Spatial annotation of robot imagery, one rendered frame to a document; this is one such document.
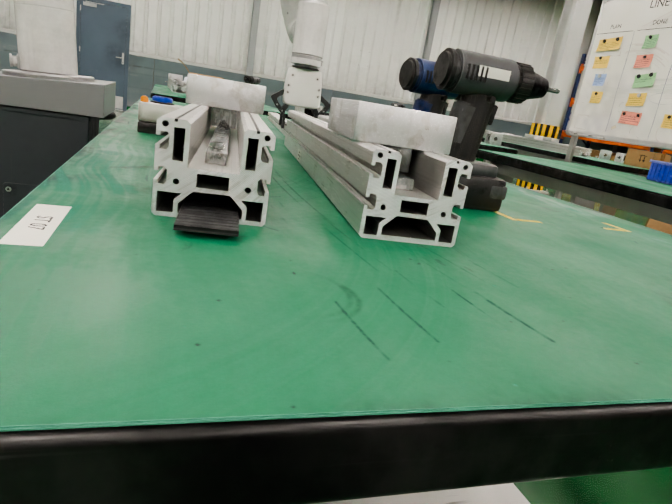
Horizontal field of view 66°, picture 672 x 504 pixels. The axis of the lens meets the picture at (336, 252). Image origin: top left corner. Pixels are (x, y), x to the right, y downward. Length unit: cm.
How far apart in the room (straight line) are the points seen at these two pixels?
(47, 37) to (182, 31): 1097
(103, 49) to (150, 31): 102
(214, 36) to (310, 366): 1212
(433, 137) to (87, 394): 44
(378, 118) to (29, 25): 99
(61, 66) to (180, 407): 122
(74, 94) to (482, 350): 115
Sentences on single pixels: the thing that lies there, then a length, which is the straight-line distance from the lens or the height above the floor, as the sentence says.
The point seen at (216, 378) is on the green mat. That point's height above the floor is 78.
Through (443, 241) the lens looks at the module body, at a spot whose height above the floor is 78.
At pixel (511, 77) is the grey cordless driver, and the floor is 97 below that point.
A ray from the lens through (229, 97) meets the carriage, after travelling 78.
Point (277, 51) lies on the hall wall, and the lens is 1249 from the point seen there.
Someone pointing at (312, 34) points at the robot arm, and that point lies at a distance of 143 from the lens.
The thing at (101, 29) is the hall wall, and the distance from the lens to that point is 1231.
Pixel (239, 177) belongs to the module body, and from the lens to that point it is 47.
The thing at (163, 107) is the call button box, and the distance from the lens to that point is 111.
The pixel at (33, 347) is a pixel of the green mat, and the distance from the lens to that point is 26.
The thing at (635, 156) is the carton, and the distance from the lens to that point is 550.
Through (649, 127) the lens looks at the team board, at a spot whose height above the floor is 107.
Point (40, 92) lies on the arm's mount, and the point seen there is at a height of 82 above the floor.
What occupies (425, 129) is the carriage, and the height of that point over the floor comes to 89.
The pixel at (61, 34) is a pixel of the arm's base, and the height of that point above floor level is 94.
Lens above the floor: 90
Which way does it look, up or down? 16 degrees down
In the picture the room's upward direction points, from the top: 10 degrees clockwise
